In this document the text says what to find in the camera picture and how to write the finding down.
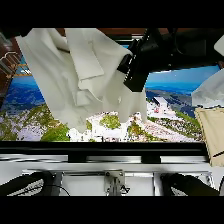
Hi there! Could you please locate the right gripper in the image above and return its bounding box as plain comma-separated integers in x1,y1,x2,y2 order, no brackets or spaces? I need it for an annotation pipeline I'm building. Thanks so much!
116,37,148,76

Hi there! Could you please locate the cream shirt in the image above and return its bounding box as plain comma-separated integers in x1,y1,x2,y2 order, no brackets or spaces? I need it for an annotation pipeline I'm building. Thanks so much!
14,28,149,133

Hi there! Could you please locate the white garment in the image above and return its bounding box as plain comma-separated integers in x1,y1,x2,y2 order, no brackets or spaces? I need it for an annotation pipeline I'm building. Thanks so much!
191,68,224,109

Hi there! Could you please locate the beige garment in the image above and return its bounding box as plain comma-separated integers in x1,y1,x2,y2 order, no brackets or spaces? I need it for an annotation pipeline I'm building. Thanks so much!
194,106,224,168

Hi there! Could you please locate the black cable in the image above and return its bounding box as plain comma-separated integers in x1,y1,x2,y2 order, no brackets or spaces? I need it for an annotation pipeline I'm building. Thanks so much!
42,184,72,197

